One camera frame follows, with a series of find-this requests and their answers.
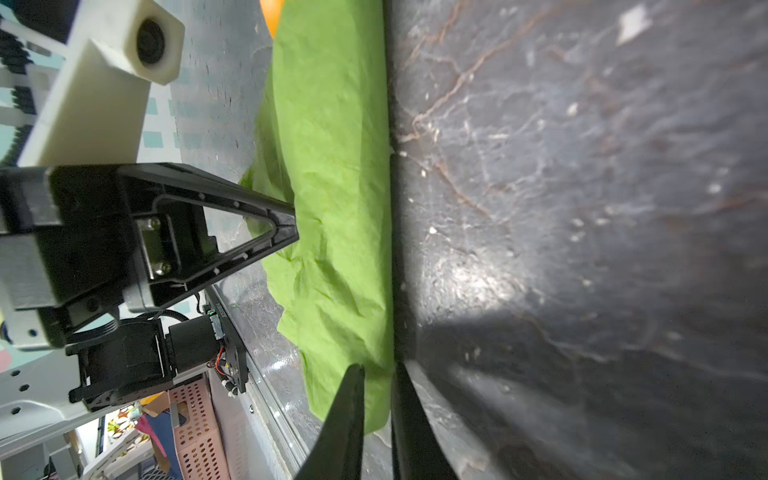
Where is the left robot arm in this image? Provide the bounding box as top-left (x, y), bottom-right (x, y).
top-left (1, 163), bottom-right (299, 442)

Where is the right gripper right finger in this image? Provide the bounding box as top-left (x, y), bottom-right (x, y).
top-left (391, 362), bottom-right (458, 480)

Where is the aluminium mounting rail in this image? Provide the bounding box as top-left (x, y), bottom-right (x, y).
top-left (205, 286), bottom-right (307, 479)

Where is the orange plastic spoon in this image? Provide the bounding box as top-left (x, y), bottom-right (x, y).
top-left (259, 0), bottom-right (285, 38)

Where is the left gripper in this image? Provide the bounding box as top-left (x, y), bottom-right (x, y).
top-left (1, 163), bottom-right (299, 351)

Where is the green paper napkin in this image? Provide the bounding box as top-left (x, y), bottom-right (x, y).
top-left (241, 1), bottom-right (394, 433)

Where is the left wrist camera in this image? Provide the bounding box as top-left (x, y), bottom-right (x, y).
top-left (18, 1), bottom-right (185, 167)

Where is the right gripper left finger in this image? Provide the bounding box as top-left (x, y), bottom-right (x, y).
top-left (295, 364), bottom-right (365, 480)

